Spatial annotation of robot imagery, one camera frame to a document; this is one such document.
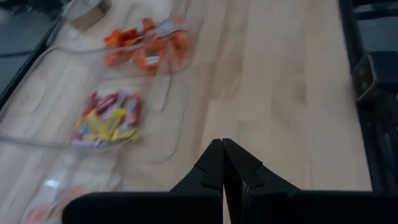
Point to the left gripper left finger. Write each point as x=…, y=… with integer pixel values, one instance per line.
x=155, y=208

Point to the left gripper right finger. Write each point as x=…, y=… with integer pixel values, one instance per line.
x=295, y=208

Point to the yellow candy wrapper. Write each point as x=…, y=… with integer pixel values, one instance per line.
x=85, y=124
x=109, y=124
x=124, y=135

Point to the pink red candy wrapper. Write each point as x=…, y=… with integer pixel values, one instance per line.
x=133, y=109

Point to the clear plastic bin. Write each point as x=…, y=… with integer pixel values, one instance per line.
x=93, y=177
x=161, y=102
x=192, y=59

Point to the silver striped candy wrapper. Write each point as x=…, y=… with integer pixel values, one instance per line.
x=168, y=26

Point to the white shade table lamp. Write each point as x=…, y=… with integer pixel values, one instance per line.
x=87, y=12

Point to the black aluminium table frame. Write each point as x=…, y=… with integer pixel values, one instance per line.
x=351, y=31

